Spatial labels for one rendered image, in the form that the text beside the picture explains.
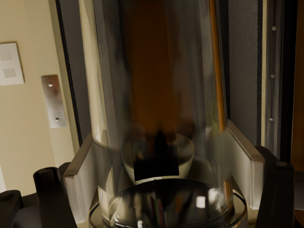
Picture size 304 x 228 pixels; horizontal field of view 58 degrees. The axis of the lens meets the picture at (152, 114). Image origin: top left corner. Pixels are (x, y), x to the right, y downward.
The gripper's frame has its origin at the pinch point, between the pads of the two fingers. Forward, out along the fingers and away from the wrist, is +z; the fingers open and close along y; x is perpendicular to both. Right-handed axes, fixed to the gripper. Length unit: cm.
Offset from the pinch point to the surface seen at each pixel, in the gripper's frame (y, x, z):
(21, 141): -43, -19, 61
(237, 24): 13.2, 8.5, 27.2
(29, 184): -43, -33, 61
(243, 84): 13.1, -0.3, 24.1
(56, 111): -13.6, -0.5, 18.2
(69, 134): -12.5, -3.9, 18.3
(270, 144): 15.0, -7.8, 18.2
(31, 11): -14.4, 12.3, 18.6
